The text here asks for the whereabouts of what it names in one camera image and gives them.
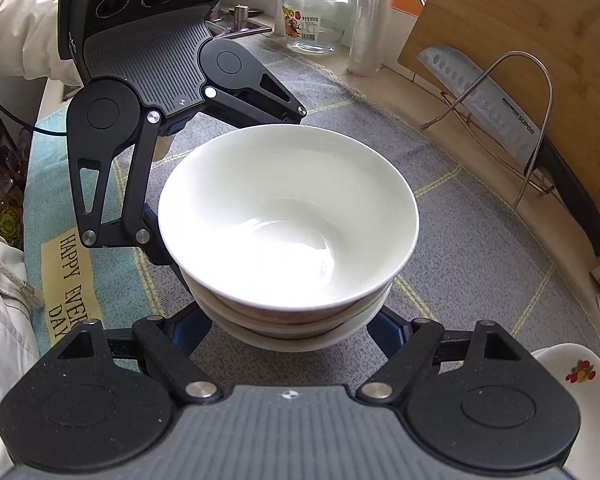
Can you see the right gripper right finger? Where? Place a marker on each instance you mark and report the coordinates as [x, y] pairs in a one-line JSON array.
[[409, 347]]

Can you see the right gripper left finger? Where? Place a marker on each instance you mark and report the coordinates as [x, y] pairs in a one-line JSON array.
[[166, 345]]

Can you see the white bowl pink flowers front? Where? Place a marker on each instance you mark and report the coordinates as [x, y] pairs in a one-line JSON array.
[[281, 321]]

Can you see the plain white bowl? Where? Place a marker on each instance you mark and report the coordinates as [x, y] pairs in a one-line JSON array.
[[288, 218]]

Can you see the white plate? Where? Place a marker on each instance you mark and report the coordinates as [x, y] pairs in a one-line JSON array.
[[577, 368]]

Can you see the glass jar green lid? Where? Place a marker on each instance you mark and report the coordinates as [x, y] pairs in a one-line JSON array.
[[315, 27]]

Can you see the white jacket sleeve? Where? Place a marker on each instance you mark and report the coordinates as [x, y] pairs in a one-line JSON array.
[[29, 42]]

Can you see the grey blue checked towel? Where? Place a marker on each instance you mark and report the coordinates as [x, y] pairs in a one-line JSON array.
[[474, 258]]

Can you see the tall plastic wrap roll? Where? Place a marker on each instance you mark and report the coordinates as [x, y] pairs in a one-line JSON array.
[[370, 25]]

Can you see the steel cleaver knife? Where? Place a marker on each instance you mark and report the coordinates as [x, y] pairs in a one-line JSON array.
[[572, 192]]

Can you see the bamboo cutting board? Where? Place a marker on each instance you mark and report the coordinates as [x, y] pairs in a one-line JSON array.
[[546, 55]]

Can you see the wire knife rack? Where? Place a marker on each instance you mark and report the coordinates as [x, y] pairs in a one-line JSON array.
[[497, 113]]

